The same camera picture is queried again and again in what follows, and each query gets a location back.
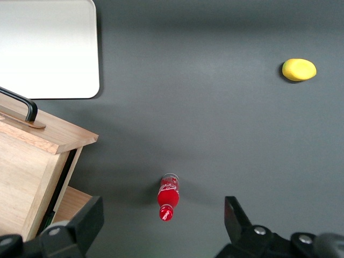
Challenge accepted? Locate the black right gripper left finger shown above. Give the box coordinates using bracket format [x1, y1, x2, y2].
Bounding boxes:
[39, 196, 105, 258]

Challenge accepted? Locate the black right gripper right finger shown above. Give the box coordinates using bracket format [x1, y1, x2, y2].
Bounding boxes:
[214, 196, 275, 258]

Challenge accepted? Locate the black metal drawer handle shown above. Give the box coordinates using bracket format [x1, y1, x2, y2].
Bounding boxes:
[0, 86, 38, 122]

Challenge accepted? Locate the yellow lemon-shaped object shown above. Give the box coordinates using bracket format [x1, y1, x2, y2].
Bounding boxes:
[282, 58, 317, 82]

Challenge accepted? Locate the white plastic tray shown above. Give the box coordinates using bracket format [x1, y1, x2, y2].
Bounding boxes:
[0, 0, 101, 100]

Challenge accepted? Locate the red cola bottle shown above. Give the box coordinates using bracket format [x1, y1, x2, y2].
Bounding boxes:
[156, 173, 180, 223]

